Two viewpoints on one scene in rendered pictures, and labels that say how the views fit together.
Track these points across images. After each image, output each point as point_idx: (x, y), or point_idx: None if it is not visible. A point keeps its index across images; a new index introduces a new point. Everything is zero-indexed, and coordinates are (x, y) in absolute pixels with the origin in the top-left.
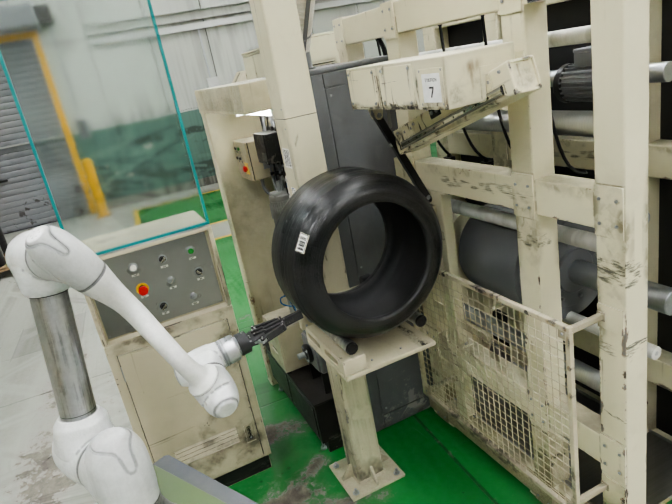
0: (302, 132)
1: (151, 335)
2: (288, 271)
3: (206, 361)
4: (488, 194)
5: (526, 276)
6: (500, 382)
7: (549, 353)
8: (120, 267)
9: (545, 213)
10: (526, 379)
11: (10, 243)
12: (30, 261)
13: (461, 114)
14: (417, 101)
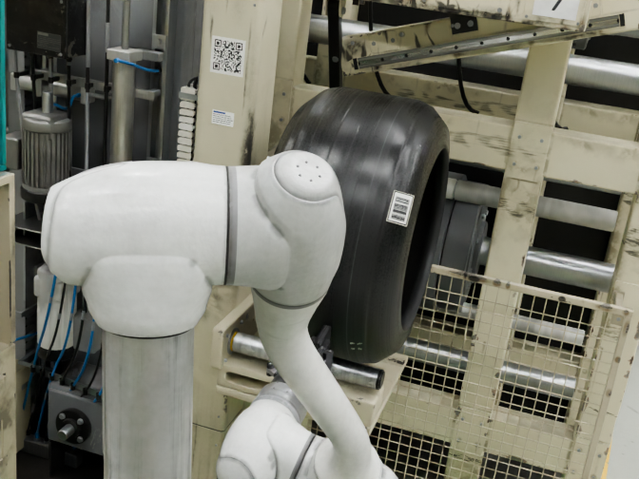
0: (270, 16)
1: (331, 390)
2: (361, 257)
3: (302, 434)
4: (457, 147)
5: (500, 257)
6: (399, 408)
7: (584, 346)
8: None
9: (560, 176)
10: (528, 387)
11: (115, 194)
12: (262, 239)
13: (527, 37)
14: (513, 9)
